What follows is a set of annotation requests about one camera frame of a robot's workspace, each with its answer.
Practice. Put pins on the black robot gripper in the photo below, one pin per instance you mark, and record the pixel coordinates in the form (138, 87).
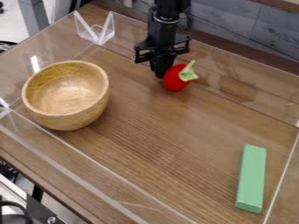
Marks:
(161, 54)

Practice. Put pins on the red felt strawberry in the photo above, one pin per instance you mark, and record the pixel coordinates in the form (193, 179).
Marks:
(179, 76)

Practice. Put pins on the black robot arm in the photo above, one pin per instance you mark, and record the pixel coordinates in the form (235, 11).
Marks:
(163, 43)

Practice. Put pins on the light wooden bowl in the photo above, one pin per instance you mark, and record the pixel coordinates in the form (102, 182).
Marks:
(66, 96)

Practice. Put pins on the green rectangular block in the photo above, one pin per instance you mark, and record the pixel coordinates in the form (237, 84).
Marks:
(252, 179)

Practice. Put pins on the black table leg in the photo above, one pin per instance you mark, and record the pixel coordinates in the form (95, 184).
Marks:
(38, 193)

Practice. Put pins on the clear acrylic tray wall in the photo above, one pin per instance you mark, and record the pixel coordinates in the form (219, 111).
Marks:
(158, 160)

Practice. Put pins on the grey post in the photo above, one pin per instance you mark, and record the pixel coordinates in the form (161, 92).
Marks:
(34, 15)

